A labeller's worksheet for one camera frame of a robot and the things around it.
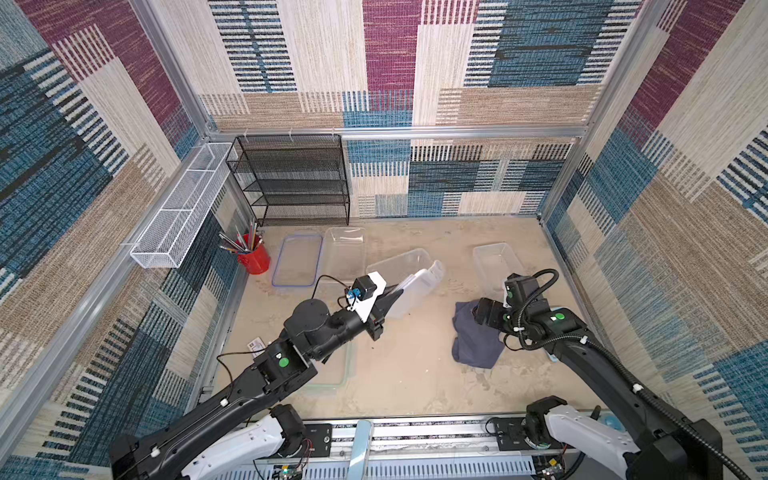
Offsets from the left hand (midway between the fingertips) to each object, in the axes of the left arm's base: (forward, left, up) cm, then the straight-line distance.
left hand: (399, 288), depth 60 cm
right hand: (+5, -26, -24) cm, 36 cm away
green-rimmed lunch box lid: (-5, +17, -34) cm, 39 cm away
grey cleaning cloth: (0, -21, -29) cm, 36 cm away
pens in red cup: (+34, +49, -26) cm, 65 cm away
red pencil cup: (+31, +46, -29) cm, 62 cm away
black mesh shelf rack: (+58, +33, -16) cm, 69 cm away
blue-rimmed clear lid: (+36, +35, -37) cm, 62 cm away
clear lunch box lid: (0, -4, -1) cm, 4 cm away
